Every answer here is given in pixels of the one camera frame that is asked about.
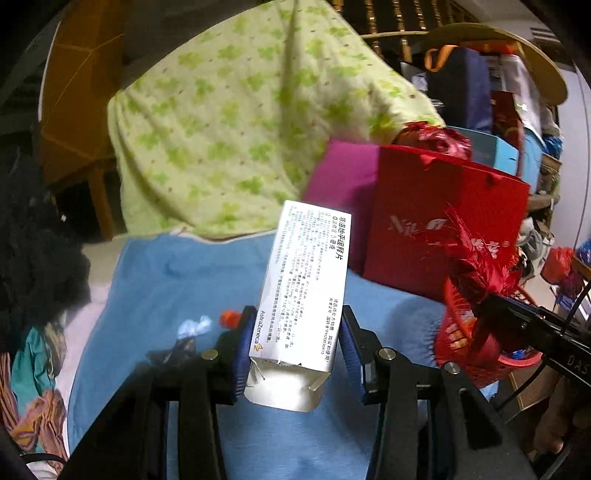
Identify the blue plastic storage box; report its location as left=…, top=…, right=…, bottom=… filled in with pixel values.
left=522, top=124, right=546, bottom=195

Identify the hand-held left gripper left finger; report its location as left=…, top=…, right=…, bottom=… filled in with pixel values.
left=60, top=305, right=259, bottom=480

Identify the dark crumpled wrapper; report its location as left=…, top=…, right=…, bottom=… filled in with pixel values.
left=145, top=337, right=204, bottom=365

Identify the red gift box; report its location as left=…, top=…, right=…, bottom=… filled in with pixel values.
left=489, top=90, right=527, bottom=139

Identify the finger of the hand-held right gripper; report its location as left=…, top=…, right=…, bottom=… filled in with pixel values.
left=478, top=293, right=555, bottom=356

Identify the wooden spindle railing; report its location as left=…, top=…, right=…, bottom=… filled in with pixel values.
left=346, top=0, right=481, bottom=61

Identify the white medicine box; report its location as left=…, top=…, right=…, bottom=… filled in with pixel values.
left=244, top=200, right=354, bottom=413

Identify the navy bag with orange handle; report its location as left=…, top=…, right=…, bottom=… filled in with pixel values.
left=425, top=44, right=495, bottom=134

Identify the black cloth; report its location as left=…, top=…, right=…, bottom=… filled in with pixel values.
left=0, top=152, right=90, bottom=352

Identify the magenta bag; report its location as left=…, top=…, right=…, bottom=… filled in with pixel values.
left=302, top=138, right=382, bottom=273

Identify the green patterned quilt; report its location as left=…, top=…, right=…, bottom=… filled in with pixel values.
left=107, top=0, right=446, bottom=241

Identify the wooden stool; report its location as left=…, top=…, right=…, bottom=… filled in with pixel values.
left=505, top=364, right=561, bottom=414

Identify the teal patterned cloth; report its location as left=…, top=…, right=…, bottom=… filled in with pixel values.
left=0, top=318, right=70, bottom=462

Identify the grey cloth pile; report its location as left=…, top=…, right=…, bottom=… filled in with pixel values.
left=517, top=222, right=555, bottom=278

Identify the light blue cardboard box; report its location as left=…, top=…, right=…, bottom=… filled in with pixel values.
left=455, top=124, right=520, bottom=176

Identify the red plastic bag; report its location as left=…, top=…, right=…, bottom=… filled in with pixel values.
left=394, top=121, right=472, bottom=160
left=542, top=247, right=578, bottom=287

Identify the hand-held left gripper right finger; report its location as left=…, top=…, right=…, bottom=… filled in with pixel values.
left=339, top=305, right=539, bottom=480

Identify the clear plastic container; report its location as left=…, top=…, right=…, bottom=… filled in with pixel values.
left=501, top=53, right=543, bottom=125

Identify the red foil wrapper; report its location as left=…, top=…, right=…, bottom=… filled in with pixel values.
left=427, top=203, right=525, bottom=324

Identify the black cable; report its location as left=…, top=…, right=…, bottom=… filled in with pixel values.
left=489, top=279, right=591, bottom=411
left=21, top=452, right=70, bottom=464

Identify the red plastic basket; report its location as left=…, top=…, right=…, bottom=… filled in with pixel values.
left=434, top=272, right=543, bottom=388

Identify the red paper bag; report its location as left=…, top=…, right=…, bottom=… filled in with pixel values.
left=362, top=144, right=531, bottom=301

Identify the person's right hand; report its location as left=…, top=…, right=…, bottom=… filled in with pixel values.
left=536, top=401, right=591, bottom=457

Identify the round wooden table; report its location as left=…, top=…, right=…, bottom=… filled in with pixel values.
left=360, top=21, right=568, bottom=213

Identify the yellow wooden cabinet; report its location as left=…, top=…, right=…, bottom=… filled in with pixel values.
left=39, top=0, right=134, bottom=241

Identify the white bed sheet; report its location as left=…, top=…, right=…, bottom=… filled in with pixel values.
left=55, top=244, right=125, bottom=457

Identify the light blue blanket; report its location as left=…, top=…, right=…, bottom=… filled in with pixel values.
left=67, top=228, right=504, bottom=480

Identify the light blue crumpled tissue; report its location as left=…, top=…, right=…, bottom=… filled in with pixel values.
left=178, top=316, right=213, bottom=337

